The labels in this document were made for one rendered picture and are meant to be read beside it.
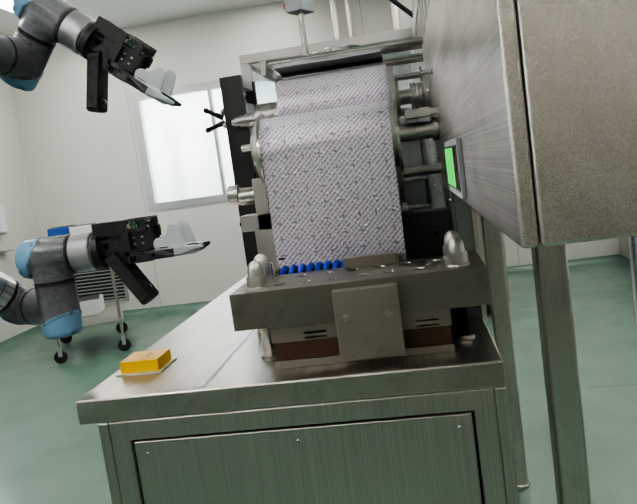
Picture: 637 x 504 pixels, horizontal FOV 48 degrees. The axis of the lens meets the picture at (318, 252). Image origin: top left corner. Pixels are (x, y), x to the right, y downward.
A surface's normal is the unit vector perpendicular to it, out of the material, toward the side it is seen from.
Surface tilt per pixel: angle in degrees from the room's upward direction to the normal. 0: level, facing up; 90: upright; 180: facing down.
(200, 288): 90
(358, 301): 90
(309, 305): 90
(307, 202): 90
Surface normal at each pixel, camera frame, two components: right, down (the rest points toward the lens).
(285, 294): -0.12, 0.13
